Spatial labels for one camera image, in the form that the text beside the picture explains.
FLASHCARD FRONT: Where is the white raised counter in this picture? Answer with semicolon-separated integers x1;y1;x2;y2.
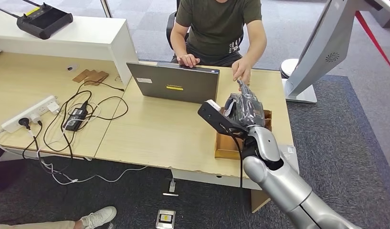
0;11;139;86

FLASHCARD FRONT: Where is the white ID card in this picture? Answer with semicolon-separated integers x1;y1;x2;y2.
224;100;235;117

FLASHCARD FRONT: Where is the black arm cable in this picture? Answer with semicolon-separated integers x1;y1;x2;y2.
224;126;245;206

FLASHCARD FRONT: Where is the black charger cable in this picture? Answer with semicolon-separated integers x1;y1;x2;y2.
42;80;129;152

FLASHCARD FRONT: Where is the wooden desk leg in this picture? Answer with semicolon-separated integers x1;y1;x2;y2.
251;188;271;213

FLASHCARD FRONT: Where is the person's right hand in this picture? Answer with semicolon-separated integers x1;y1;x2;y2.
177;53;201;69

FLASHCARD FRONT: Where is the wooden organizer tray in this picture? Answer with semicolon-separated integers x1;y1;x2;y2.
214;109;273;160

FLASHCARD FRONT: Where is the black laptop power adapter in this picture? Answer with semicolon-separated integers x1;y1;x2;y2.
63;107;89;132

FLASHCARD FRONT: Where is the white power strip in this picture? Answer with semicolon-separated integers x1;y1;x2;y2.
0;95;60;134

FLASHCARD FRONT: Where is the grey and white furniture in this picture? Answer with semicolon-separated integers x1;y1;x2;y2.
367;0;390;29

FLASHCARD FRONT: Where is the silver floor socket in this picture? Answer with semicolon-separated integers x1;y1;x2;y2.
156;209;177;229

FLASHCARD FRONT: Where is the black mains cable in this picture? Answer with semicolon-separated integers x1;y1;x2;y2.
21;121;74;175

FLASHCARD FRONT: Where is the grey kiosk stand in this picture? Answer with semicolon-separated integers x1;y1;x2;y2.
283;0;387;104

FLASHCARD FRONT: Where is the white desk front panel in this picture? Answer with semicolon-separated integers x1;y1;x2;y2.
171;169;263;191

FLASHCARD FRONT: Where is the grey laptop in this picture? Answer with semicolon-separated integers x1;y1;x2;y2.
126;62;221;104

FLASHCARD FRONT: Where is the black remote controller with antennas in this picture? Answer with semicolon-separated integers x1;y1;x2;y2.
0;0;74;40

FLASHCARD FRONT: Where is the person's white sneaker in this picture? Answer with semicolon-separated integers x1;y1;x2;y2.
78;206;117;229

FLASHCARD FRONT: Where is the white charger plug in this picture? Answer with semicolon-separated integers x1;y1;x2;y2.
47;101;61;115

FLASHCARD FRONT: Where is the white cable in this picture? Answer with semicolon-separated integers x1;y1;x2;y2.
0;129;148;186

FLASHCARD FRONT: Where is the person's leg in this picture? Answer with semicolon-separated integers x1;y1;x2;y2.
0;220;84;229

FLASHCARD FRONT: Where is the person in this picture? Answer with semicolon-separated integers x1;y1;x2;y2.
166;0;267;86

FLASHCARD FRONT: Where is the white round disc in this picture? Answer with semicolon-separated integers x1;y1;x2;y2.
280;58;299;79

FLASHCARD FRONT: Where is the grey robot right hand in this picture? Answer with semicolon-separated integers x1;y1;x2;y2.
224;79;266;129

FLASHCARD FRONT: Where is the red floor tape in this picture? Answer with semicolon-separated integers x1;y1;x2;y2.
355;11;390;75

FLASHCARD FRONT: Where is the person's left hand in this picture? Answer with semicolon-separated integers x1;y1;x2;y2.
232;58;253;86

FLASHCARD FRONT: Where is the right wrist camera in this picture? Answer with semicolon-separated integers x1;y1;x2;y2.
197;99;249;140

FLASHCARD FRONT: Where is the white desk foot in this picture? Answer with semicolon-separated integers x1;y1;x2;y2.
0;150;58;163

